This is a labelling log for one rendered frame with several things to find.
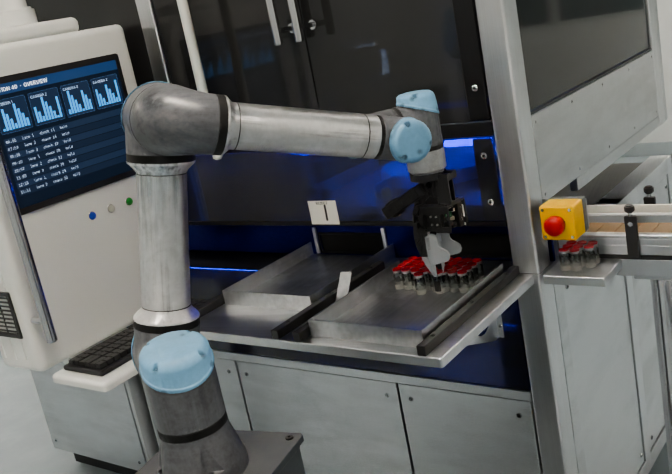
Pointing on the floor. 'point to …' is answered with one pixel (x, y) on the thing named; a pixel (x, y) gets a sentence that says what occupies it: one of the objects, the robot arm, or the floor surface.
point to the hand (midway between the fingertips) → (434, 268)
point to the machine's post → (524, 213)
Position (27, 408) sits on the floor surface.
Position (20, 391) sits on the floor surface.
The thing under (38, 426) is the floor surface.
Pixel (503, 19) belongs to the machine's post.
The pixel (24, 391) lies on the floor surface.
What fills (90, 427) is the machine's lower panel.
